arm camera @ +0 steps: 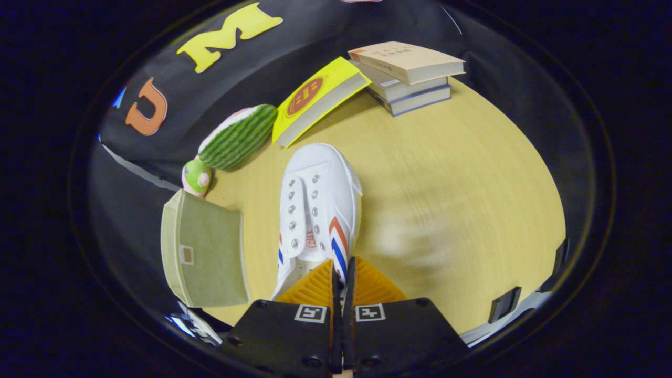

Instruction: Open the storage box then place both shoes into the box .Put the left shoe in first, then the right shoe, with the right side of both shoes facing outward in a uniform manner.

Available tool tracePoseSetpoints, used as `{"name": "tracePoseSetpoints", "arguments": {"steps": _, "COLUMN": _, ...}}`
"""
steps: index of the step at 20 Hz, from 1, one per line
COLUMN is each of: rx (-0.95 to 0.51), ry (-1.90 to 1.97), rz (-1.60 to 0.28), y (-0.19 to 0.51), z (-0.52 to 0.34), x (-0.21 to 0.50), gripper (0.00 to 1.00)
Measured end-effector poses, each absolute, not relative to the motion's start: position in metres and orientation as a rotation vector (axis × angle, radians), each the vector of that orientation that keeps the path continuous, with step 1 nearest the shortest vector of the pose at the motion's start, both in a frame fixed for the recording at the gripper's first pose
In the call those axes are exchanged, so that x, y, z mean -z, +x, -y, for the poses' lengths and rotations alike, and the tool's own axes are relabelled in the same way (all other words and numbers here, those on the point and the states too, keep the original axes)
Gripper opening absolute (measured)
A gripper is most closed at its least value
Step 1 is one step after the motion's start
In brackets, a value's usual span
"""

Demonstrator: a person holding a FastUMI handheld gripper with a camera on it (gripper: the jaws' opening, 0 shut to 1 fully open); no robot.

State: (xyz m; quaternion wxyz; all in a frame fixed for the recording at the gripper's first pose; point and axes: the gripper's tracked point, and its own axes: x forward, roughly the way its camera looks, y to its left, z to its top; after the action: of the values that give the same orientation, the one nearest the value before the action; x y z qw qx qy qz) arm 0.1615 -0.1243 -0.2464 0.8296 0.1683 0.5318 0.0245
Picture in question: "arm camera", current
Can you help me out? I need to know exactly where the watermelon slice plush toy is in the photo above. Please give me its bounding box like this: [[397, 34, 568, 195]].
[[197, 103, 279, 171]]

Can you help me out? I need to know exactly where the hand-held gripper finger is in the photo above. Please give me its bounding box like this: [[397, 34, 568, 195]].
[[342, 256, 469, 378], [217, 258, 343, 378]]

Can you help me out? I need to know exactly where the yellow book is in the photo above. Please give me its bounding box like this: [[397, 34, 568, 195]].
[[271, 56, 373, 150]]

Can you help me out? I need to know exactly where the green fabric storage box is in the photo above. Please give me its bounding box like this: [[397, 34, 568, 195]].
[[160, 188, 251, 309]]

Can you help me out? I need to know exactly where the dark blue book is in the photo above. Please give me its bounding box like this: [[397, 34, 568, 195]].
[[365, 83, 453, 118]]

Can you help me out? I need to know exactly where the blue white object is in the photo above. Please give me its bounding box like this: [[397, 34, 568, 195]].
[[166, 300, 224, 347]]

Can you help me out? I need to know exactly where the beige book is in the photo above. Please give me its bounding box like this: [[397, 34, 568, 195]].
[[347, 41, 466, 86]]

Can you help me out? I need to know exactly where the white canvas shoe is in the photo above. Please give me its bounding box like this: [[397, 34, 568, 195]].
[[270, 142, 364, 302]]

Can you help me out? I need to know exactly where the green and pink plush toy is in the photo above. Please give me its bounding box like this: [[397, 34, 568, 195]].
[[181, 159, 214, 199]]

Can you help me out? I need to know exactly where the grey book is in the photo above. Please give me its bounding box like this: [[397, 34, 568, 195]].
[[349, 59, 450, 103]]

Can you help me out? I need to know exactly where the black block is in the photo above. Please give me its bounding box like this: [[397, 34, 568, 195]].
[[540, 238, 571, 292], [488, 286, 522, 324]]

